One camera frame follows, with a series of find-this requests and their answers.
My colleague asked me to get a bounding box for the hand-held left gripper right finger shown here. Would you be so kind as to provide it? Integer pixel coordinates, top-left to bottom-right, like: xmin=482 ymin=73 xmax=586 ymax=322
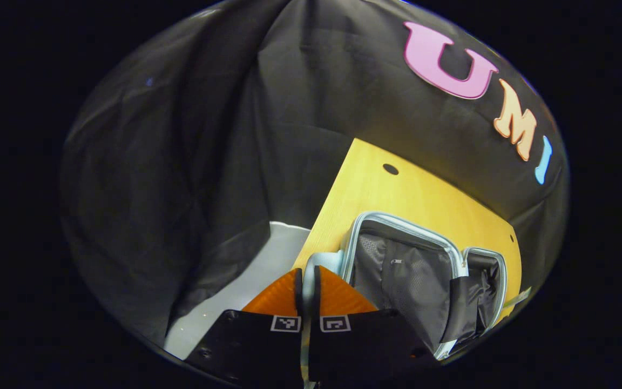
xmin=309 ymin=265 xmax=442 ymax=386

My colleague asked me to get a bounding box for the pale blue suitcase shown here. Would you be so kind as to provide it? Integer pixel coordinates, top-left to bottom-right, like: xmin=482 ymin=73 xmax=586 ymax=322
xmin=296 ymin=211 xmax=509 ymax=361

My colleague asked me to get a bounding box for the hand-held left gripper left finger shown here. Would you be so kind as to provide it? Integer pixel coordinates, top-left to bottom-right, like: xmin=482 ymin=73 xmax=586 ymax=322
xmin=186 ymin=267 xmax=304 ymax=387

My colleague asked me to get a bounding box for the black backdrop cloth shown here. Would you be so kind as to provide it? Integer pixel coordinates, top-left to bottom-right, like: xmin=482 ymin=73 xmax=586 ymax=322
xmin=60 ymin=0 xmax=571 ymax=346

